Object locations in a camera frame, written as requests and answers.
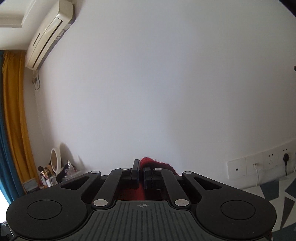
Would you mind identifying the yellow curtain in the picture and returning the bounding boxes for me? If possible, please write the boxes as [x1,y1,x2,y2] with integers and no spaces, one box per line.
[2,50,40,186]

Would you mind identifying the round white vanity mirror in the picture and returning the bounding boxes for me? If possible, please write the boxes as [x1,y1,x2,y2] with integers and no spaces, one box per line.
[50,148,62,175]

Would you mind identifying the red beige black knit sweater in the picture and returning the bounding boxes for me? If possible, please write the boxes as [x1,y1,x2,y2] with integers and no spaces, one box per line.
[116,157,178,201]

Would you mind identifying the white air conditioner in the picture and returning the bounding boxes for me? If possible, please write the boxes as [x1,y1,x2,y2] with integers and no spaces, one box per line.
[25,0,75,70]

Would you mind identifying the white plugged cable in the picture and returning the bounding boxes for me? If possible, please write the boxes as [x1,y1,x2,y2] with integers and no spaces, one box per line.
[253,163,260,186]

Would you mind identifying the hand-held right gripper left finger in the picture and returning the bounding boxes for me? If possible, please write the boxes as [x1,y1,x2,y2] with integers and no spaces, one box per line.
[60,159,140,208]

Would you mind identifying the white wall socket panel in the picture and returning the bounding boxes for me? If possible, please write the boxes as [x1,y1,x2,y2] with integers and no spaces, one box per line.
[227,140,292,179]

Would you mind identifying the makeup brushes and bottles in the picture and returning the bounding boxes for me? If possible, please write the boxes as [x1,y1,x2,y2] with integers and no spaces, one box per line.
[38,162,55,188]

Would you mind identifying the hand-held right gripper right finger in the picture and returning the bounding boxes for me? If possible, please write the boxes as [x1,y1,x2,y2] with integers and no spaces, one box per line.
[143,166,223,208]

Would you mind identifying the black power plug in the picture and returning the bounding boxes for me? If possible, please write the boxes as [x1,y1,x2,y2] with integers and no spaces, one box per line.
[283,153,290,176]

